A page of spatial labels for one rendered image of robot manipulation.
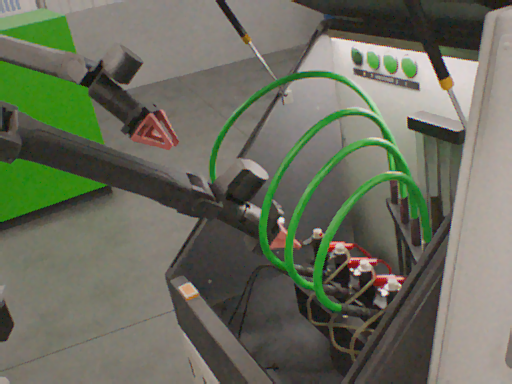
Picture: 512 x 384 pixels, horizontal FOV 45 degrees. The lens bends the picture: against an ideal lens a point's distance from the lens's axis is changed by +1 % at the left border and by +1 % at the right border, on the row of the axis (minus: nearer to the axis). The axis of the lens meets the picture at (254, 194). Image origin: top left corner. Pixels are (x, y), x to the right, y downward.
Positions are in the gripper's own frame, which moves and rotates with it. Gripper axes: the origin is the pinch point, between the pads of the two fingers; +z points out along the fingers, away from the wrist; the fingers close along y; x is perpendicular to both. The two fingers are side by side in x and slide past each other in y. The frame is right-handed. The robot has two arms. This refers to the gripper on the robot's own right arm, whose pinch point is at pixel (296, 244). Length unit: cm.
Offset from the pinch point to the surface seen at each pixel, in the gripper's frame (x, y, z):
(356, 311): -25.1, 1.8, 2.5
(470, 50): -9.5, 47.9, -0.2
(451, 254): -33.6, 19.5, 3.1
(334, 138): 37.5, 19.4, 12.2
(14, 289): 218, -165, -8
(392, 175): -22.4, 23.8, -6.0
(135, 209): 286, -114, 44
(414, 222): -12.3, 18.0, 10.6
